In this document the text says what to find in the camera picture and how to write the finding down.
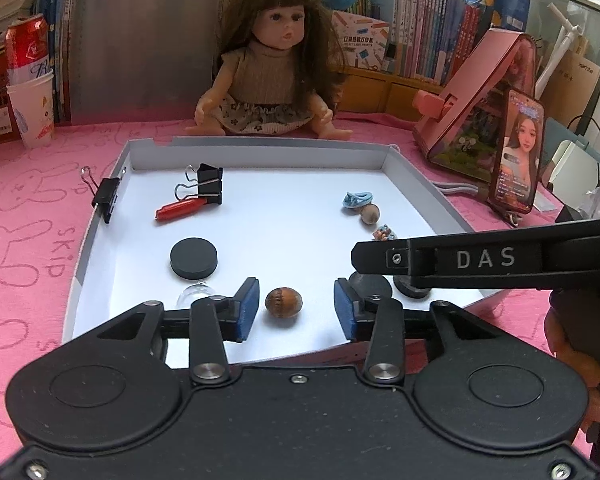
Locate upright blue books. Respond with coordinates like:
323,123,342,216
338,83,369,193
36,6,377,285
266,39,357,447
35,0,81,122

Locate red soda can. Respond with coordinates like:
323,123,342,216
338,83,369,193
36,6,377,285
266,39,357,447
5,14,51,83

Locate pink printed tablecloth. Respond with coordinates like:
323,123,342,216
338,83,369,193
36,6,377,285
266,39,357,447
0,110,600,480

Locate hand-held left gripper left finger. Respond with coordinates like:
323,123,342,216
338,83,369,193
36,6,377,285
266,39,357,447
96,276,260,386

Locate colourful printed box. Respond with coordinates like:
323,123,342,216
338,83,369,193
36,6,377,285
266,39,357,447
330,10,391,73

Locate white cardboard box lid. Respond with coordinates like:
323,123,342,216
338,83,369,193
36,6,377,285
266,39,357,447
62,137,506,366

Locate white paper cup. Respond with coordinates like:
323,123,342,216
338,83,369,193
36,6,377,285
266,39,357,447
6,72,57,150

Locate black power adapter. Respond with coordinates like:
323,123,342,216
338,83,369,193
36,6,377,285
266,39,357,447
555,205,593,223

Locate red handled small tool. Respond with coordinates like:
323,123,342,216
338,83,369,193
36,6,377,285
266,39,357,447
155,197,208,222

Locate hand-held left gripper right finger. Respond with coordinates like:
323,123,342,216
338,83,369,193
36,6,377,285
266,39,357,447
333,278,501,387

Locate yellow wooden shelf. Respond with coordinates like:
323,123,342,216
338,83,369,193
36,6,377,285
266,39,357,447
337,67,446,121

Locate row of books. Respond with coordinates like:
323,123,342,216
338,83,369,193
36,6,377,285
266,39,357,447
225,0,496,83

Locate smartphone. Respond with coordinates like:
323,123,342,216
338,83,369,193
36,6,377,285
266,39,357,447
490,87,547,213

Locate white plastic tubes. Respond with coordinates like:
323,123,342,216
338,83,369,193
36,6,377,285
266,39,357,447
535,2,581,101

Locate brown paper bag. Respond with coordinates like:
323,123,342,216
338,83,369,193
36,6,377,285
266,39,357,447
535,47,600,121

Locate black cable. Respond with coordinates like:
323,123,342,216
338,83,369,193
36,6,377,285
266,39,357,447
565,114,600,171

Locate brown haired doll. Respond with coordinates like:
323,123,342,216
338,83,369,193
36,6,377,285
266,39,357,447
185,0,353,141

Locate clear glass ball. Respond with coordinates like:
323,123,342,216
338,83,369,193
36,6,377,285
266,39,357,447
176,282,227,311

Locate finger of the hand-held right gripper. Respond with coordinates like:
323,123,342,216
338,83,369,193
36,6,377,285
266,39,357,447
351,217,600,291

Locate brown striped nut ball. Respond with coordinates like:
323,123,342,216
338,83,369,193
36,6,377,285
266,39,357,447
265,287,301,317

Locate black binder clip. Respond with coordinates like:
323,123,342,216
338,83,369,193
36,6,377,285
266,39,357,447
174,162,224,206
80,166,128,224

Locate black round disc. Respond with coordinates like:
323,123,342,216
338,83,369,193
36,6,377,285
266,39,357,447
394,275,432,301
170,238,219,279

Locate person's right hand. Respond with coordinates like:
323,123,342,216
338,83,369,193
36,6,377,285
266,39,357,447
545,305,600,433

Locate pink triangular phone stand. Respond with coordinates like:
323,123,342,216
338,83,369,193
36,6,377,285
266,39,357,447
412,30,541,183

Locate grey cord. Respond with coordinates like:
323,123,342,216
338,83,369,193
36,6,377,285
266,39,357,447
432,180,481,197

